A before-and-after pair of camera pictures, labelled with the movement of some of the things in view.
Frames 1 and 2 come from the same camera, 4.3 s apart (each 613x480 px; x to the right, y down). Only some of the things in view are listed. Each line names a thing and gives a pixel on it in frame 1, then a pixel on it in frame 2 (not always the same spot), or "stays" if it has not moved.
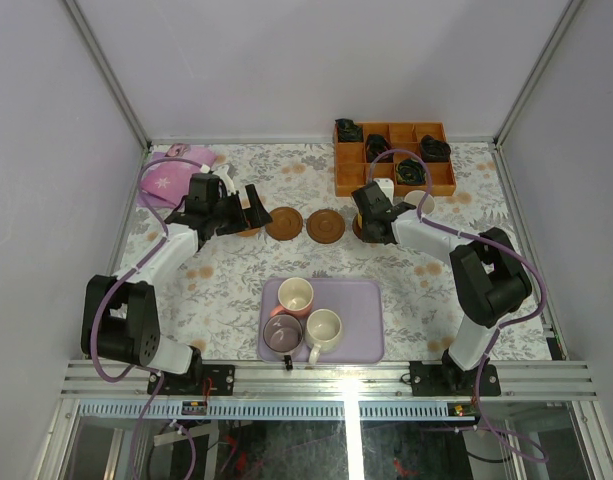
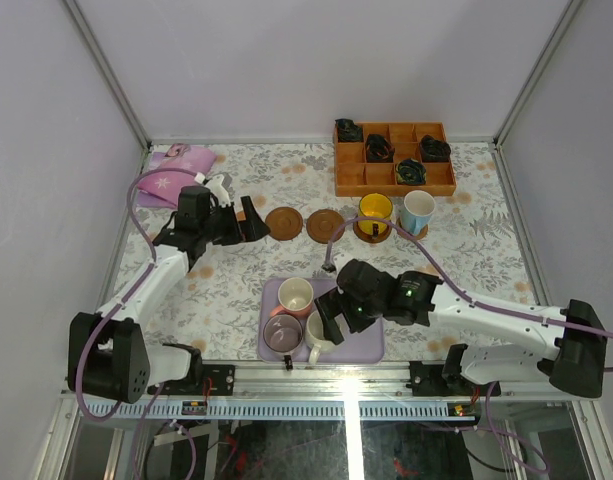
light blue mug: [416, 196] stays
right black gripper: [367, 235] -> [333, 304]
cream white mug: [323, 333] stays
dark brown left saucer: [286, 224] stays
